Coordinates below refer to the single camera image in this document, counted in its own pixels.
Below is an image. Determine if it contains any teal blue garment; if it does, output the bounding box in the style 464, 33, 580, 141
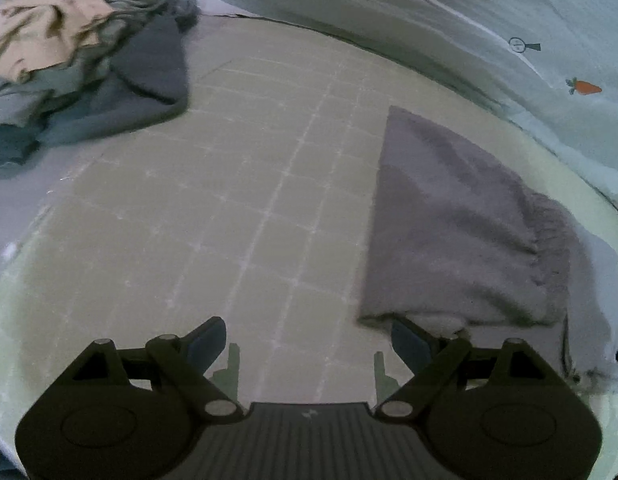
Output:
0, 122, 44, 168

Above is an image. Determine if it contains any dark slate blue garment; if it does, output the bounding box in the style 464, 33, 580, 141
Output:
36, 0, 201, 147

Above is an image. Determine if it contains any pale printed blanket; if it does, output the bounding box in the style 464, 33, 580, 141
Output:
131, 0, 618, 223

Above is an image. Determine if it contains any beige garment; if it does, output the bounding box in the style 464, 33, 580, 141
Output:
0, 0, 150, 85

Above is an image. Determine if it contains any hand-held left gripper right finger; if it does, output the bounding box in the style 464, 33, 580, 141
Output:
373, 316, 547, 421

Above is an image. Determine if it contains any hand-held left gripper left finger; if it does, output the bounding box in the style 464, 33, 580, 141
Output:
71, 316, 246, 421

